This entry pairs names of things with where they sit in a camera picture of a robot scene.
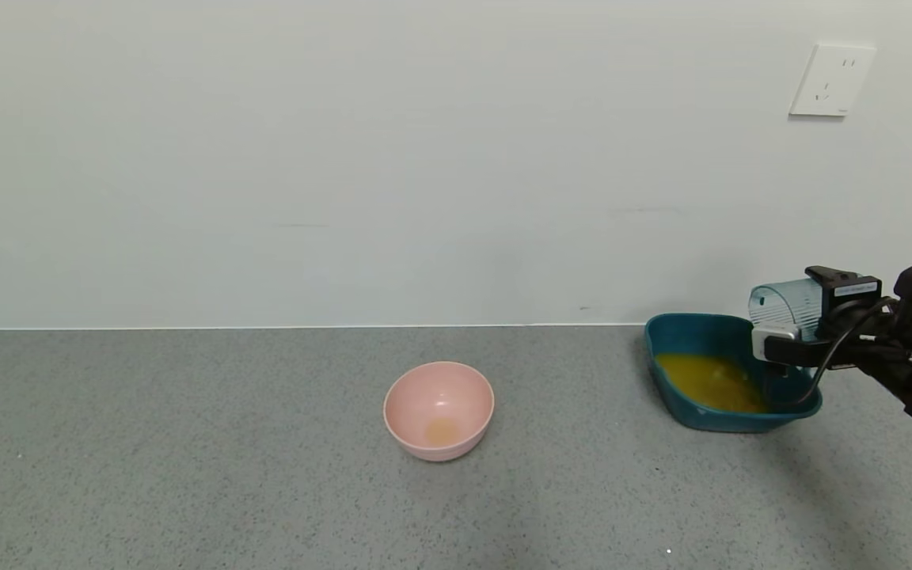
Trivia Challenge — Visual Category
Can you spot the pink bowl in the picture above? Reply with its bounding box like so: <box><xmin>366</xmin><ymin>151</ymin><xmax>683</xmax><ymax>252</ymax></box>
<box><xmin>383</xmin><ymin>362</ymin><xmax>496</xmax><ymax>462</ymax></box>

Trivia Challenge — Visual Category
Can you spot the translucent teal plastic cup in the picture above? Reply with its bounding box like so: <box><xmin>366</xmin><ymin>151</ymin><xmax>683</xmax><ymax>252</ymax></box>
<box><xmin>747</xmin><ymin>278</ymin><xmax>826</xmax><ymax>333</ymax></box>

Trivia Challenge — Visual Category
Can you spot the dark teal tray with handles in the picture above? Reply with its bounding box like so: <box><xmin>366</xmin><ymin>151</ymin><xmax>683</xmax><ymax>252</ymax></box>
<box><xmin>644</xmin><ymin>313</ymin><xmax>823</xmax><ymax>434</ymax></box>

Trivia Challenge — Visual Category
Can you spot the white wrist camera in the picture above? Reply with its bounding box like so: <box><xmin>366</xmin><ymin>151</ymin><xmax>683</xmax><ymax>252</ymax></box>
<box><xmin>751</xmin><ymin>321</ymin><xmax>802</xmax><ymax>359</ymax></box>

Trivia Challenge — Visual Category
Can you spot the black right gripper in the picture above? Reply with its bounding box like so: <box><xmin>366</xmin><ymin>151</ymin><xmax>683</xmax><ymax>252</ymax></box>
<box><xmin>804</xmin><ymin>265</ymin><xmax>898</xmax><ymax>341</ymax></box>

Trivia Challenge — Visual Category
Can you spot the white wall socket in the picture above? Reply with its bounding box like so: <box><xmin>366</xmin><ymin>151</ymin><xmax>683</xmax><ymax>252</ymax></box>
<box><xmin>788</xmin><ymin>44</ymin><xmax>876</xmax><ymax>120</ymax></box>

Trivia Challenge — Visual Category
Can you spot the orange juice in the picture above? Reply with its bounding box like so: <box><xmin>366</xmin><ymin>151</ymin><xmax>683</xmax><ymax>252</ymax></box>
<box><xmin>655</xmin><ymin>352</ymin><xmax>770</xmax><ymax>415</ymax></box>

